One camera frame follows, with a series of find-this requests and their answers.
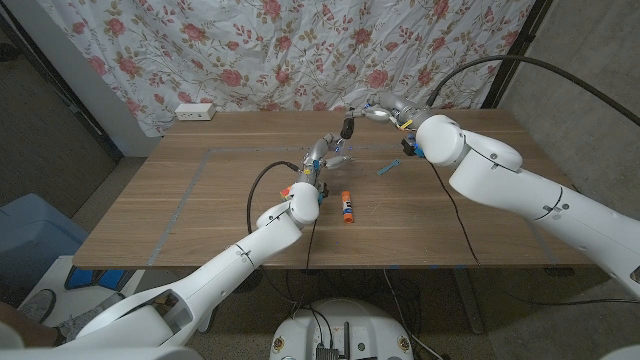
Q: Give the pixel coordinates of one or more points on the black backdrop stand pole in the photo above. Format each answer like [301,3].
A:
[515,30]

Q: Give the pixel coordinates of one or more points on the black spray trigger cap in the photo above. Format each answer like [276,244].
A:
[347,130]

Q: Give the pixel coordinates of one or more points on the white platform with blue pads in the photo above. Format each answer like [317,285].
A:
[55,275]

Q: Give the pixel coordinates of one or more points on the orange glue stick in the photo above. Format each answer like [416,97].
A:
[347,206]

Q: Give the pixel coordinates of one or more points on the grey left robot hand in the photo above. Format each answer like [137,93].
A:
[317,155]

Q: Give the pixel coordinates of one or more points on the grey table leg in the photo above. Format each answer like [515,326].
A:
[467,300]

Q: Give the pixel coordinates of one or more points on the grey sneaker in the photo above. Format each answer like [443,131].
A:
[82,320]
[37,305]

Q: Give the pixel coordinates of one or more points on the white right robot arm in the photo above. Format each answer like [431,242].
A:
[500,175]

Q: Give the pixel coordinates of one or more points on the small blue scissors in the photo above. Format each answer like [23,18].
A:
[389,167]

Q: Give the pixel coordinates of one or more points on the multicoloured Rubik's cube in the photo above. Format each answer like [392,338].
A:
[286,191]

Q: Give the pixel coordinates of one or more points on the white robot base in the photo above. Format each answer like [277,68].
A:
[345,325]

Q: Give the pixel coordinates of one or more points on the white robot torso shell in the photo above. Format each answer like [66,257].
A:
[100,354]

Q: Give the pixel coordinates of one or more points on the blue plastic bin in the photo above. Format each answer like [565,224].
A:
[35,235]

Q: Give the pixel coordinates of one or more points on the clear spray bottle body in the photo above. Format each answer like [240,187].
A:
[341,150]

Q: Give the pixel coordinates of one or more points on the white power strip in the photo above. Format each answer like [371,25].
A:
[194,111]

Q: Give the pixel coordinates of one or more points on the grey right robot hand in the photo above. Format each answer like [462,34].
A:
[397,110]

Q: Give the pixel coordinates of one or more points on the person's brown limb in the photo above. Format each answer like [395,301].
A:
[25,327]

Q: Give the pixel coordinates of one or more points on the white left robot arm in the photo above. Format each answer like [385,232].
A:
[240,260]

